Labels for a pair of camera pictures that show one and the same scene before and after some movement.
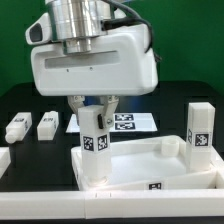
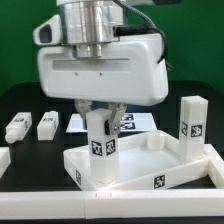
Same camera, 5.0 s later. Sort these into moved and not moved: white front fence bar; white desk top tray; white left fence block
Moved: white desk top tray
Not moved: white left fence block; white front fence bar
